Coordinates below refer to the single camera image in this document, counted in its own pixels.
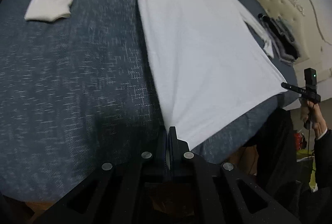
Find white long-sleeve shirt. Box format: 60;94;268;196
24;0;285;148

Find grey and black folded clothes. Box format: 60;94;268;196
258;14;300;65

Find person's right hand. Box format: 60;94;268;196
300;99;328;140

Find cream tufted headboard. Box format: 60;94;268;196
258;0;331;101

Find dark blue bed sheet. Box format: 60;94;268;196
0;0;299;203

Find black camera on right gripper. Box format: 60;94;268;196
304;68;317;91

